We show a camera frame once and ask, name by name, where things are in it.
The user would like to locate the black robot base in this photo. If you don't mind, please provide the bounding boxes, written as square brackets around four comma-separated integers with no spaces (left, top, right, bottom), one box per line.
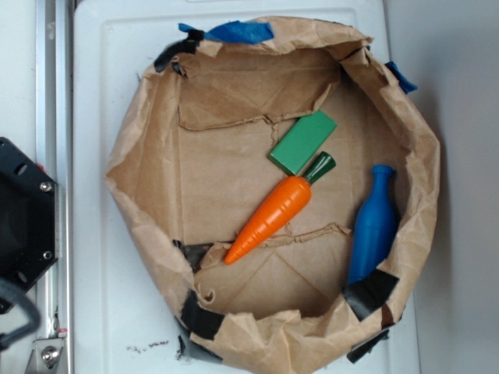
[1,137,57,292]

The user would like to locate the orange toy carrot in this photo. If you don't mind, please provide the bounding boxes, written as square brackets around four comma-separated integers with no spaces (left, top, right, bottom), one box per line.
[224,152,336,265]

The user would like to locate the brown paper bag tray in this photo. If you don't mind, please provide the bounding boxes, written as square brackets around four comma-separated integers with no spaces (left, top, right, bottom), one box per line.
[105,16,440,373]

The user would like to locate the green wooden block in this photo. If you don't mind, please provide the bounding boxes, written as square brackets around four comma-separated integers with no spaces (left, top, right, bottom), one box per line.
[267,110,337,175]

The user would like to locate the blue toy bottle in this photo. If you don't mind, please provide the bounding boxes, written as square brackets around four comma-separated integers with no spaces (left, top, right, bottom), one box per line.
[347,164,397,284]

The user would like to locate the blue tape strip top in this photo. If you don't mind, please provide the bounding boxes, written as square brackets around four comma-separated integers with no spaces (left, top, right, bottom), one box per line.
[179,21,274,44]

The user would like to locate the blue tape strip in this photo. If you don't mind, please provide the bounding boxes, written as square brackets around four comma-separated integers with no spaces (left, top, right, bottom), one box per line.
[385,61,418,94]
[179,21,274,44]

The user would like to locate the white plastic board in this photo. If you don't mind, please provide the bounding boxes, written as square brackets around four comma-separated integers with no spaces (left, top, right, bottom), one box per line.
[71,0,423,374]

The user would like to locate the blue tape strip right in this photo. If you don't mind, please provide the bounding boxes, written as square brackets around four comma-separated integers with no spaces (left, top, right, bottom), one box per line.
[385,61,418,94]

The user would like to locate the aluminium frame rail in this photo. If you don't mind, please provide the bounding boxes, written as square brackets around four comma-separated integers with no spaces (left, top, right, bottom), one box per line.
[35,1,77,373]

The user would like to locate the black cable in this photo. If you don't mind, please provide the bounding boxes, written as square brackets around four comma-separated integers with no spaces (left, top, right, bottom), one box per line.
[0,277,42,350]

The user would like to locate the metal corner bracket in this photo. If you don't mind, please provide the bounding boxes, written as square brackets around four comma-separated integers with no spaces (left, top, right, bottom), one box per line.
[24,337,67,374]

